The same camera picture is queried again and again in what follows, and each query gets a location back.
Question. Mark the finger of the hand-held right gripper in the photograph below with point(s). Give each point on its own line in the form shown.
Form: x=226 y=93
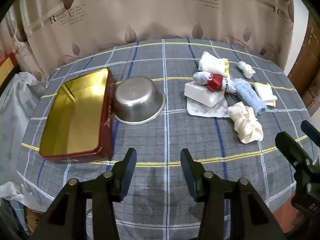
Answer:
x=287 y=145
x=310 y=132

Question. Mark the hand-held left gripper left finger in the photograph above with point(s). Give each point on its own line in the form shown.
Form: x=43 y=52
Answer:
x=130 y=165

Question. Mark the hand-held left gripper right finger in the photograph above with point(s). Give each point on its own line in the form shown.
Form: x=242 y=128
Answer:
x=187 y=170

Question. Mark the cream cloth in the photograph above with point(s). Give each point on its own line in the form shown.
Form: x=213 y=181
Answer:
x=246 y=122

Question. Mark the light blue towel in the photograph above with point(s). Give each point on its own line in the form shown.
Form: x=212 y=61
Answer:
x=250 y=96

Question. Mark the floral tissue packet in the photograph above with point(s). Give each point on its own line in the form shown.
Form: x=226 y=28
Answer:
x=217 y=111

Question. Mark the white foam block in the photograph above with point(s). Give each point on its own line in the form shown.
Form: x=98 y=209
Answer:
x=200 y=93

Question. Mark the red tin box gold inside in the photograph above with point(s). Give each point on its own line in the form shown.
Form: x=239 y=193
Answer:
x=75 y=110

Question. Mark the white plastic bag bundle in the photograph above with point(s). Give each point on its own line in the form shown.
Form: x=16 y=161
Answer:
x=246 y=68

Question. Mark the white sock roll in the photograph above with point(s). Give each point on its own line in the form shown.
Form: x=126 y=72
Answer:
x=211 y=61

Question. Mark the grey plaid bed sheet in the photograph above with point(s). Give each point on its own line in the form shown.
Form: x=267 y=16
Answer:
x=162 y=135

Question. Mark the brown wooden door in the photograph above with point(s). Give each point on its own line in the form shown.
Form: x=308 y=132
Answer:
x=307 y=80

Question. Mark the stainless steel bowl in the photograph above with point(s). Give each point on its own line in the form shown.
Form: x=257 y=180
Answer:
x=137 y=97

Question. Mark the brown cloth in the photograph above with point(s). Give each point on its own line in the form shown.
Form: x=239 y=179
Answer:
x=32 y=220

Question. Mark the translucent plastic cover sheet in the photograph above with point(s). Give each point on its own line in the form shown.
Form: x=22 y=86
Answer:
x=15 y=110

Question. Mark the beige leaf print curtain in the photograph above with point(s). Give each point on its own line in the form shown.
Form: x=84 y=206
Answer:
x=150 y=10

